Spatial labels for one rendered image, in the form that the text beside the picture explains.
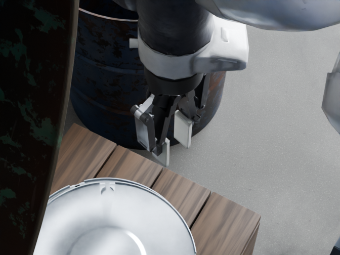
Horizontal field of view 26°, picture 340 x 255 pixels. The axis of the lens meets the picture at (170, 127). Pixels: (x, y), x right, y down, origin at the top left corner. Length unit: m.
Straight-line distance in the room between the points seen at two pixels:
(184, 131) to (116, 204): 0.23
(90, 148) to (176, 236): 0.23
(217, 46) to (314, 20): 0.31
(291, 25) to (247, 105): 1.22
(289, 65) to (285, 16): 1.31
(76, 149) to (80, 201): 0.11
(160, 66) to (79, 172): 0.48
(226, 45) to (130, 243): 0.45
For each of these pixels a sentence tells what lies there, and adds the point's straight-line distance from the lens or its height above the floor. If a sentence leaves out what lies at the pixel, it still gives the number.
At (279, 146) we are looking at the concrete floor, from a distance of 1.74.
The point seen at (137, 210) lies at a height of 0.37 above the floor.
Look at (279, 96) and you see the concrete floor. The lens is 1.81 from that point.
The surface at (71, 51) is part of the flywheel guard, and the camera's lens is 0.36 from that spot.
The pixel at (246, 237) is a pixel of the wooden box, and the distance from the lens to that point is 1.24.
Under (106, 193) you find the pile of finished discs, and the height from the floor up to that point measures 0.36.
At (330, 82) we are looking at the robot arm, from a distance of 0.58.
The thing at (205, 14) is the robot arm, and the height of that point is 0.87.
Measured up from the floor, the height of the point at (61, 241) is 0.37.
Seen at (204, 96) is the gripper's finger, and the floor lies 0.63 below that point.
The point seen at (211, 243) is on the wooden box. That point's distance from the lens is 1.23.
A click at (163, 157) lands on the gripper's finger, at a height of 0.55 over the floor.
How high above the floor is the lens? 1.48
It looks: 58 degrees down
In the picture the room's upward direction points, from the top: straight up
